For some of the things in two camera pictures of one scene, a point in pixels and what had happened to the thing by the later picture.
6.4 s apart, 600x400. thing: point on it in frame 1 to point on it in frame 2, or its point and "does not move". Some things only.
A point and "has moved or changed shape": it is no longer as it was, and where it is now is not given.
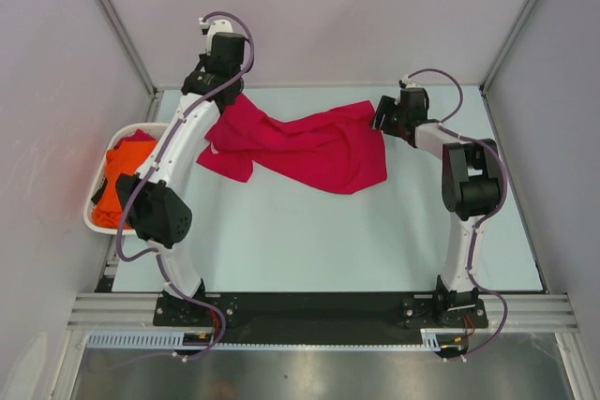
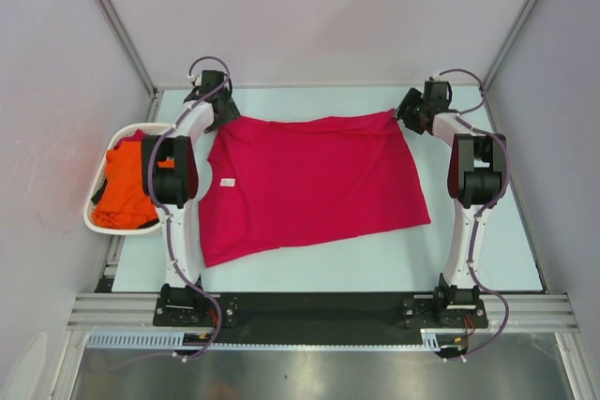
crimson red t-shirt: [340, 153] has moved or changed shape
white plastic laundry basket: [156, 130] does not move
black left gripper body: [203, 57] to [225, 92]
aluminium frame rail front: [137, 310] does not move
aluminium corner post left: [116, 22] does not move
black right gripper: [385, 107] to [411, 99]
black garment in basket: [97, 195] does not move
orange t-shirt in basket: [124, 159] does not move
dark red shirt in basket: [139, 135] does not move
